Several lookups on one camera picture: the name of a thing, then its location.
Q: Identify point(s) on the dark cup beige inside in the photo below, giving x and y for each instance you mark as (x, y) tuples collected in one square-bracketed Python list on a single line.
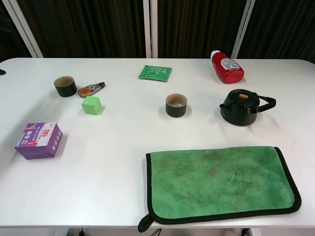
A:
[(176, 111), (65, 91)]

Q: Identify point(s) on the green sachet packet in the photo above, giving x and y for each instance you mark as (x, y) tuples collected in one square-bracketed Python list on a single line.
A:
[(155, 73)]

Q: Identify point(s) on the black teapot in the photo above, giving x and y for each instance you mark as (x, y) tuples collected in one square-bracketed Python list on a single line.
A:
[(236, 113)]

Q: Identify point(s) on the green cube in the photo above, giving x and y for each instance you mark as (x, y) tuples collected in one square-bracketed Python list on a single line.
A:
[(91, 107)]

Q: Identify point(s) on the green cloth black trim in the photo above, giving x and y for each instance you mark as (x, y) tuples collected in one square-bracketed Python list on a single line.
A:
[(221, 182)]

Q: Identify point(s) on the orange correction tape dispenser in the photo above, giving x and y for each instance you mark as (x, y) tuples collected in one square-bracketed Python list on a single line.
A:
[(85, 91)]

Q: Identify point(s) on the dark pleated curtain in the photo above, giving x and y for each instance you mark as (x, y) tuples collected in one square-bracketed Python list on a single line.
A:
[(197, 24), (86, 24)]

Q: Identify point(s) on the red bottle white cap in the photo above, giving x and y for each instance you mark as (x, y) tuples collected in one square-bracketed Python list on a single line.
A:
[(229, 71)]

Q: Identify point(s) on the purple cardboard box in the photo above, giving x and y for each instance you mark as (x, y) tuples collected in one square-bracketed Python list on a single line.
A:
[(37, 145)]

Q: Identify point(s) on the white frame post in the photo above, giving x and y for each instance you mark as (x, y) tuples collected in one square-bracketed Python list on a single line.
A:
[(242, 27), (24, 27), (150, 27)]

